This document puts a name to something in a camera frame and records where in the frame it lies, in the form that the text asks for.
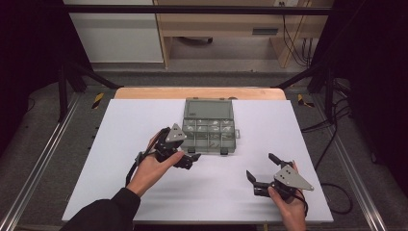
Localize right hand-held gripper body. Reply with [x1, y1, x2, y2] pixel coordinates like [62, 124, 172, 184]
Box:
[253, 163, 316, 200]

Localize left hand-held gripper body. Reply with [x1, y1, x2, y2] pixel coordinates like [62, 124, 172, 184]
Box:
[153, 122, 193, 169]

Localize grey clear plastic organizer box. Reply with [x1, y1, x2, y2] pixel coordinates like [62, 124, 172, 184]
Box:
[180, 97, 242, 157]

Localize person's right hand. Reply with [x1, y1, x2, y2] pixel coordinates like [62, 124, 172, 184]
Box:
[267, 160, 308, 225]

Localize person's left hand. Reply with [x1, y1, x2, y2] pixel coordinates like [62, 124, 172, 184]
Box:
[126, 128, 186, 198]

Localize white board table cover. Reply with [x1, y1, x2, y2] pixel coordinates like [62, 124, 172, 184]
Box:
[62, 98, 335, 224]

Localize assorted metal screws group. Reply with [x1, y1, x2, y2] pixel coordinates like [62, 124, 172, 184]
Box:
[183, 118, 235, 133]

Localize yellow black floor tape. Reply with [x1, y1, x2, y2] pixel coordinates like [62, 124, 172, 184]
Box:
[296, 93, 316, 109]
[91, 92, 105, 110]

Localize black metal stand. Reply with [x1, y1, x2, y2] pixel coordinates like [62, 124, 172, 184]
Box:
[57, 61, 124, 123]
[272, 61, 335, 120]

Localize white cabinet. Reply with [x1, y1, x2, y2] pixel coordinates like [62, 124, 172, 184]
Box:
[63, 0, 165, 64]

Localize black curtain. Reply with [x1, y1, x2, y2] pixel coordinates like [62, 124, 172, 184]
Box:
[0, 0, 94, 155]
[312, 0, 408, 196]

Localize grey desk label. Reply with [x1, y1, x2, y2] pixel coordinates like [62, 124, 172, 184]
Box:
[251, 28, 279, 36]

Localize light wooden desk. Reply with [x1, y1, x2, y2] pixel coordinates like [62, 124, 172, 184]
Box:
[153, 0, 335, 69]

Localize right hand-held gripper cable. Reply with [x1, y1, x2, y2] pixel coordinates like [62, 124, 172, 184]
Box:
[296, 182, 354, 216]

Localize aluminium floor rail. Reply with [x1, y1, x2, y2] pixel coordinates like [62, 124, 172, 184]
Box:
[311, 93, 388, 231]
[0, 92, 82, 231]

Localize black floor cable bundle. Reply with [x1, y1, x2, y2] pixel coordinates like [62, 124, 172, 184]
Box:
[300, 78, 353, 171]

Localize black hanging desk cables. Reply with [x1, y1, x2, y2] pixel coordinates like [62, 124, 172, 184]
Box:
[279, 1, 314, 68]

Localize black horizontal frame bar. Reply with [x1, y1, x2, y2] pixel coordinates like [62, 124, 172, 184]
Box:
[64, 4, 335, 15]

